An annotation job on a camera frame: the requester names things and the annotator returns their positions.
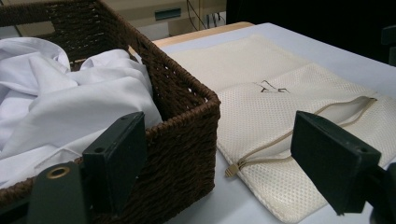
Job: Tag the brown woven basket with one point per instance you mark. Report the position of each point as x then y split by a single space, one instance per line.
182 149

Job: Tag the light wooden desk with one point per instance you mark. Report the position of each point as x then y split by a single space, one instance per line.
137 11

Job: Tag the light wooden table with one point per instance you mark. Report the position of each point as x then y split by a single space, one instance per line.
202 34

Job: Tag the cream mesh laundry bag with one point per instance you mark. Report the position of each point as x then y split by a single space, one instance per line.
255 124

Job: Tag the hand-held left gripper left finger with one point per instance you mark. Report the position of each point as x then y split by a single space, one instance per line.
116 155

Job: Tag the white shirt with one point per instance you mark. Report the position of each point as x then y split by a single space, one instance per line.
77 102

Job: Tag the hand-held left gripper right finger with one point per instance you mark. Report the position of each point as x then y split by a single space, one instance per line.
333 165

